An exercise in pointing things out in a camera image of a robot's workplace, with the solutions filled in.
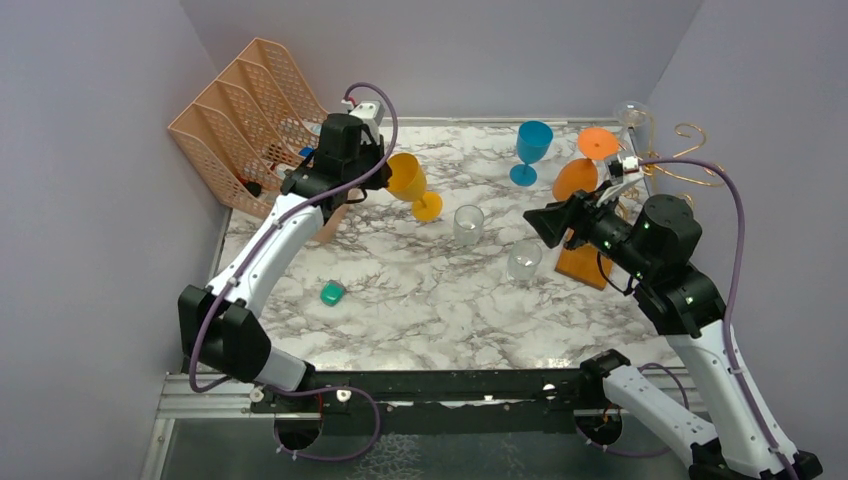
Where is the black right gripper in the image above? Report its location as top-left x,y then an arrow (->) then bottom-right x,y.
525,179 -> 657,280

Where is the yellow plastic wine glass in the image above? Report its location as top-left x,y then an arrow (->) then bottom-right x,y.
387,153 -> 443,222

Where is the orange plastic wine glass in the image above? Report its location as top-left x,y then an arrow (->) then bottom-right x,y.
552,127 -> 619,201

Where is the clear wine glass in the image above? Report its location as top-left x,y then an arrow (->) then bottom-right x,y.
613,100 -> 652,128

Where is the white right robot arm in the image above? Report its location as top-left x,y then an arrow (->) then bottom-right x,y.
523,191 -> 823,479

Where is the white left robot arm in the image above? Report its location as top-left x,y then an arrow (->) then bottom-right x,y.
178,102 -> 396,411

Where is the wooden rack base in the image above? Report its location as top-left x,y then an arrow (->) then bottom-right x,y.
555,244 -> 613,290

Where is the blue plastic wine glass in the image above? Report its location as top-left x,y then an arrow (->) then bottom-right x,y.
509,120 -> 554,187

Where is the clear tumbler right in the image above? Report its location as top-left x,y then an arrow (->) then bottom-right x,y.
506,239 -> 542,284

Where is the clear tumbler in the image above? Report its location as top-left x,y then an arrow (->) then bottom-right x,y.
506,239 -> 542,284
453,205 -> 485,246

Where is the clear tumbler left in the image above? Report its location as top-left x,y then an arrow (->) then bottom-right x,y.
453,205 -> 485,246

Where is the peach plastic file organizer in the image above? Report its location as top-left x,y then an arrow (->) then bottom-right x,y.
168,38 -> 328,220

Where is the green small box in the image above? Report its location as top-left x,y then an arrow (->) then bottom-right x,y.
320,280 -> 346,307

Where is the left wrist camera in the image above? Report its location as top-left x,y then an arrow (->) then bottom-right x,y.
341,99 -> 386,144

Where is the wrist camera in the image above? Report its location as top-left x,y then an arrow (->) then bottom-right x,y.
341,99 -> 386,144
593,150 -> 644,207

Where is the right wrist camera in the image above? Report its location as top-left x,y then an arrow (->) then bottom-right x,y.
593,150 -> 644,207

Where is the gold wire glass rack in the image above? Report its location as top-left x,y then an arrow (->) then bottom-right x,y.
616,113 -> 727,210

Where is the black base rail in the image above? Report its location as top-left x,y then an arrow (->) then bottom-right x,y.
250,368 -> 610,436

